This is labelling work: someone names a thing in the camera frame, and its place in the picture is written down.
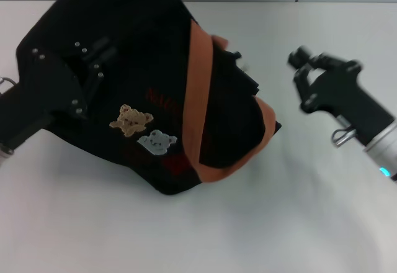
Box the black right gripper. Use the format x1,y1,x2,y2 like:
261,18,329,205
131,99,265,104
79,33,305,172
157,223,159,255
287,45,395,146

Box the black food bag orange handles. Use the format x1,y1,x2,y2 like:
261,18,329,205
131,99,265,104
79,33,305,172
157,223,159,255
15,0,283,197

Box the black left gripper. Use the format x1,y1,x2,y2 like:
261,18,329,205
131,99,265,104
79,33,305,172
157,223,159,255
0,36,118,150

